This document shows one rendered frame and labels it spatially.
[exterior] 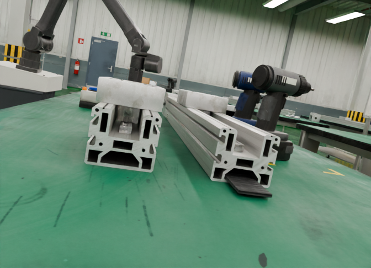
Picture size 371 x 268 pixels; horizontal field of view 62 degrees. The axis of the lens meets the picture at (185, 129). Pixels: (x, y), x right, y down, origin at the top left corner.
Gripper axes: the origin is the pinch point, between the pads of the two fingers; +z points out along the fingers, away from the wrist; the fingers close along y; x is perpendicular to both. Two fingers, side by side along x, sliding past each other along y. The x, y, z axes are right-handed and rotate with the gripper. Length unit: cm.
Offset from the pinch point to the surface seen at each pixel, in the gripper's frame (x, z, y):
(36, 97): 9.9, 4.8, -39.8
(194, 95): -53, -10, 15
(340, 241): -102, 2, 25
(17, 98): 10.0, 6.5, -47.1
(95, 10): 1101, -222, -181
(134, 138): -84, -3, 1
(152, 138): -85, -3, 4
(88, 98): -21.3, -1.4, -14.3
